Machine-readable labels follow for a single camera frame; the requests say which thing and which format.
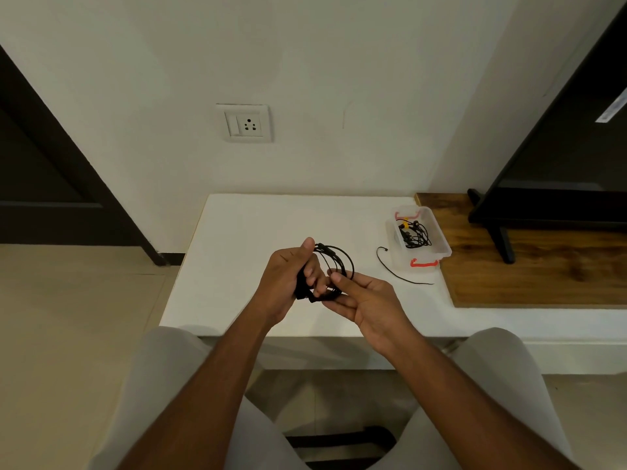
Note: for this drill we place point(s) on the black door frame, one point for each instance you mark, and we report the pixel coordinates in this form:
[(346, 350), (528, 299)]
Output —
[(93, 185)]

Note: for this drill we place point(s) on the clear box with red clips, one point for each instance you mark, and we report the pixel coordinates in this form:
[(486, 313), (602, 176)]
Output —
[(436, 252)]

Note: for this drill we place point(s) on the black stool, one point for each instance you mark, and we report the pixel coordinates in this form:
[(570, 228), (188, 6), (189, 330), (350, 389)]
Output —
[(343, 440)]

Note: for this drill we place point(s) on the person's right hand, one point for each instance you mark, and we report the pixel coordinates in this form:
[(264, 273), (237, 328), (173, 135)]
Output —
[(377, 308)]

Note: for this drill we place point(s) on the person's left hand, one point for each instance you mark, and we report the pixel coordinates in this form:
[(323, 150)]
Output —
[(281, 283)]

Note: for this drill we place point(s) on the dark brown door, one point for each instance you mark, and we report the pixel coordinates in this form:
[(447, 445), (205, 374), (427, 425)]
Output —
[(34, 181)]

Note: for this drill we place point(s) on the wooden cabinet top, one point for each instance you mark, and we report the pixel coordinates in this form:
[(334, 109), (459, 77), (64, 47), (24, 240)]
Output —
[(539, 278)]

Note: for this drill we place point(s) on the white wall socket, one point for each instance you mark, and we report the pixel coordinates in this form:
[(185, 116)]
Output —
[(245, 123)]

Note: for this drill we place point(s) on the black television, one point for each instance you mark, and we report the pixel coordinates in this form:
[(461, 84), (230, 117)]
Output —
[(568, 166)]

